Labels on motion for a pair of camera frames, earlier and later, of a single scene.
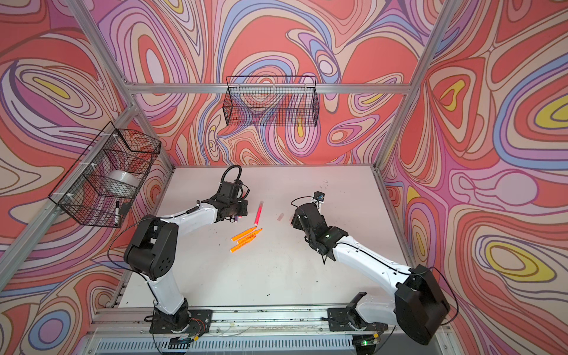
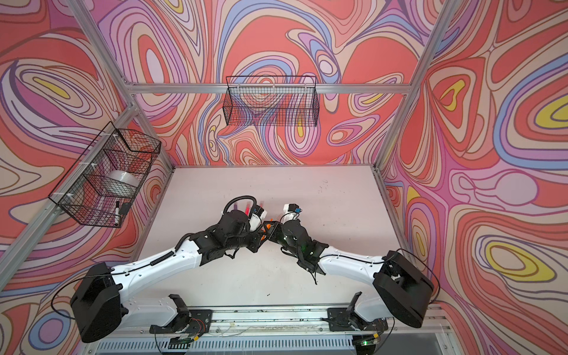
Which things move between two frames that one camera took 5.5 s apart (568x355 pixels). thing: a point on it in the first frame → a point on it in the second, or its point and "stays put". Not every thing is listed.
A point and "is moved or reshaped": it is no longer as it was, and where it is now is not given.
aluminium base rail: (134, 321) stays put
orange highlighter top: (243, 233) is moved or reshaped
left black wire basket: (106, 181) stays put
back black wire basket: (275, 100) stays put
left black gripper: (245, 205) → (257, 241)
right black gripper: (296, 222) → (272, 233)
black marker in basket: (117, 213) stays put
